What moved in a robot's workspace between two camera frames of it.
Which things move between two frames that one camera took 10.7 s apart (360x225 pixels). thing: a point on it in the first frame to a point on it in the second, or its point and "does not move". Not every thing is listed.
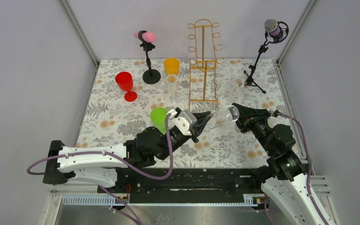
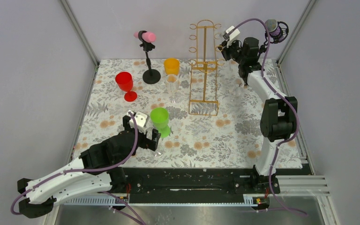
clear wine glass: [224, 115] to [228, 42]
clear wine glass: [172, 85] does not move
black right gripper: [251, 118] to [230, 49]
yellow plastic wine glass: [171, 66] does not move
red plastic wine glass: [125, 82] does not move
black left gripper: [201, 119] to [147, 144]
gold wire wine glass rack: [204, 68] does not move
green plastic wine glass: [158, 116] does not move
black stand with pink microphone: [152, 76] does not move
